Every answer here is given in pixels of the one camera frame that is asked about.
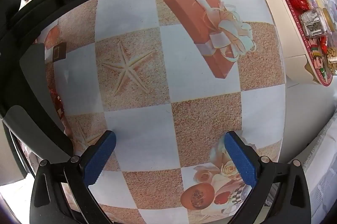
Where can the checkered printed tablecloth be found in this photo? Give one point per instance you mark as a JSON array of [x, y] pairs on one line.
[[137, 10]]

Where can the red oval tray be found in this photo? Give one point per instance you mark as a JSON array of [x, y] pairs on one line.
[[292, 8]]

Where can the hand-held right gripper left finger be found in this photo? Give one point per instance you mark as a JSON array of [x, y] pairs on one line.
[[101, 158]]

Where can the container of nuts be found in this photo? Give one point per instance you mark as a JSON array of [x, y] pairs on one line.
[[332, 59]]

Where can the white textured cloth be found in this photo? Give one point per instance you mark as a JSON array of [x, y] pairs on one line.
[[323, 174]]

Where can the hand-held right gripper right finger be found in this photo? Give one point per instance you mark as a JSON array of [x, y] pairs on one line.
[[241, 160]]

